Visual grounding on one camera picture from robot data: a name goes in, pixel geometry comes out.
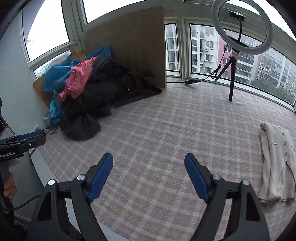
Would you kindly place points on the black tripod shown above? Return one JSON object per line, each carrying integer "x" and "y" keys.
{"x": 232, "y": 88}

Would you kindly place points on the white window frame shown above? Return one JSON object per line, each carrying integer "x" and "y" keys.
{"x": 182, "y": 46}

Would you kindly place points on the dark grey garment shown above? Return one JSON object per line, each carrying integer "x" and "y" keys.
{"x": 81, "y": 125}

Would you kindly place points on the pink plaid blanket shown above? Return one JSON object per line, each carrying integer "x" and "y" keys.
{"x": 161, "y": 129}

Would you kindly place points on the cream knit cardigan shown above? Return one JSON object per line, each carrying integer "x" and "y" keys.
{"x": 277, "y": 166}

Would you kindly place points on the black garment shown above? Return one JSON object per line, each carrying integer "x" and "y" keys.
{"x": 108, "y": 74}

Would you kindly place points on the person's left hand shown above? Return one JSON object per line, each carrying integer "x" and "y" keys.
{"x": 11, "y": 188}

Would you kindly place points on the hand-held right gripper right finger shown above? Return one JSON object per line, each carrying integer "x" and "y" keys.
{"x": 196, "y": 180}

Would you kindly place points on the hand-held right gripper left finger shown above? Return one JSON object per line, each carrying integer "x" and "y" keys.
{"x": 100, "y": 178}

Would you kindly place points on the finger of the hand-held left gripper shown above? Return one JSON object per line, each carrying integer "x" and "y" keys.
{"x": 34, "y": 141}

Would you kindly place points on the large wooden board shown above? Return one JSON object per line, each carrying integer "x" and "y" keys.
{"x": 129, "y": 41}

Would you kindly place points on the pink garment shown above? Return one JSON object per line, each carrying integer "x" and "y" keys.
{"x": 77, "y": 78}

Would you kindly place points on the blue cloth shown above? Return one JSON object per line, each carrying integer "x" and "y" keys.
{"x": 55, "y": 76}

